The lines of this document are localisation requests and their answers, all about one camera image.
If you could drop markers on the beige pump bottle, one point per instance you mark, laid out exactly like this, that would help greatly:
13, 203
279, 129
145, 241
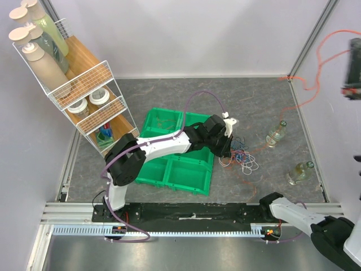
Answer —
47, 70

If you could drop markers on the dark green pump bottle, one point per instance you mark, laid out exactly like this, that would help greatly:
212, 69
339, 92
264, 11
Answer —
50, 48

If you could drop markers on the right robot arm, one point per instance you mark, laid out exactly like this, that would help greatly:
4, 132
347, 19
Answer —
337, 239

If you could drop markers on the light green bottle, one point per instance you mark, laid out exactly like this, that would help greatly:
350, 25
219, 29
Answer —
33, 17

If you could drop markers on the wooden shelf board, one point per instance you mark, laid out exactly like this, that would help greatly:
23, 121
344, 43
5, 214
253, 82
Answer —
91, 74

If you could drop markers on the green compartment tray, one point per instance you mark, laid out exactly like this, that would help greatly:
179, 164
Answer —
189, 172

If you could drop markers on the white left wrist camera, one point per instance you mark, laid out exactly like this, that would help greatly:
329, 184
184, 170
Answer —
230, 124

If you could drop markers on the white wire shelf rack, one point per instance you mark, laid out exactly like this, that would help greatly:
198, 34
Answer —
108, 134

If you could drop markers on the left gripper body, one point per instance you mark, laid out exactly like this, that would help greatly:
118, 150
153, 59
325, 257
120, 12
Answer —
222, 145

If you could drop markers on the paper cup with lid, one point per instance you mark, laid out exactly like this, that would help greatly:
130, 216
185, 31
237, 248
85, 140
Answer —
80, 109
100, 97

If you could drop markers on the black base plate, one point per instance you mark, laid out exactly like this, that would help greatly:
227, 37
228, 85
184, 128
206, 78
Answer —
137, 213

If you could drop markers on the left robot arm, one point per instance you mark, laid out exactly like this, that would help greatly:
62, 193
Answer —
125, 159

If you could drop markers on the slotted cable duct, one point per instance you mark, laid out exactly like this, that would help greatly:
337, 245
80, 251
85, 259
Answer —
113, 231

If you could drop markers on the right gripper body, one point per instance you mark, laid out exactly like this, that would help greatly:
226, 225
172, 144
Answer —
352, 88

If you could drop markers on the glass bottle green cap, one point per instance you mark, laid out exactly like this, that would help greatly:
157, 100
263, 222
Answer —
301, 172
276, 134

